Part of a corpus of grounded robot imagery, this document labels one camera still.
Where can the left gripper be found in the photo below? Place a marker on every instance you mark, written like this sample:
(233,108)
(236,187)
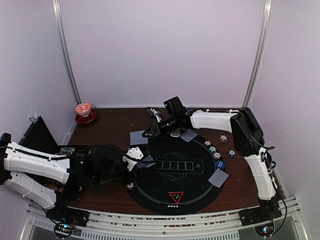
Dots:
(127,179)

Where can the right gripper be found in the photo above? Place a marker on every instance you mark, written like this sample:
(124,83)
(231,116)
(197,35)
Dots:
(156,129)

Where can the clear acrylic dealer button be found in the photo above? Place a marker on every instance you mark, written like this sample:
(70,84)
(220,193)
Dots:
(175,134)

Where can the blue playing card deck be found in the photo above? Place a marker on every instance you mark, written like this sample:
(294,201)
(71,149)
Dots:
(147,162)

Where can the playing card top seat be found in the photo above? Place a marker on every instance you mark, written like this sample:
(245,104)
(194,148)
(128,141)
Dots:
(188,135)

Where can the green chip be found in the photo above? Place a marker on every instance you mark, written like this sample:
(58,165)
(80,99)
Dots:
(212,149)

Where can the blue white chip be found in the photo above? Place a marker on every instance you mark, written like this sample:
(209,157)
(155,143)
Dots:
(217,155)

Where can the red triangle marker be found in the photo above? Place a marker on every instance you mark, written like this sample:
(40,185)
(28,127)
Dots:
(176,196)

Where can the blue round blind button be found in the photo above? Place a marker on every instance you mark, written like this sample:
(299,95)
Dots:
(220,164)

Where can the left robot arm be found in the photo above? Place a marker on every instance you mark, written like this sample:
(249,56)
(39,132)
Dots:
(16,162)

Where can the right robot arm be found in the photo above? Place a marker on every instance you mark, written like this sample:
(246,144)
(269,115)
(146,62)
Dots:
(248,138)

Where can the red patterned bowl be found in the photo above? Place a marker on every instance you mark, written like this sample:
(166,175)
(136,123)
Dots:
(83,109)

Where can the round black poker mat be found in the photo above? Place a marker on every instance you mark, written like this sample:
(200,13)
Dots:
(182,167)

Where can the black white chip stack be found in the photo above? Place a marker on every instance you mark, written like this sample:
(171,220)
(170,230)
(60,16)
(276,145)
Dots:
(223,138)

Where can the black poker chip case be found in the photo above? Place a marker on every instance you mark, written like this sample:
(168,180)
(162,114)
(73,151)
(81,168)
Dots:
(38,137)

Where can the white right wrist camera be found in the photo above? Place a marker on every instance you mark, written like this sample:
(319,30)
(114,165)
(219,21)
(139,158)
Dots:
(154,114)

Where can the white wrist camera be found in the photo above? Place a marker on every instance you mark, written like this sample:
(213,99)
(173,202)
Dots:
(154,114)
(133,157)

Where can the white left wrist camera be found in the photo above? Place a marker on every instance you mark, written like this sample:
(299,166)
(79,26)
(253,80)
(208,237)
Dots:
(133,157)

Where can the front aluminium rail base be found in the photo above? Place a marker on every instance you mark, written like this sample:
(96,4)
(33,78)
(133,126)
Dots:
(223,225)

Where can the right aluminium frame post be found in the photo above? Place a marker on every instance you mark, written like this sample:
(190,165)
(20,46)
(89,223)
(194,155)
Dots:
(261,47)

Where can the aluminium frame post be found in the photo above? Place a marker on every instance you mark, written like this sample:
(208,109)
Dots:
(65,53)
(261,47)

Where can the left aluminium frame post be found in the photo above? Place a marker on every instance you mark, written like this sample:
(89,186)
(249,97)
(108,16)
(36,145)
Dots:
(65,53)

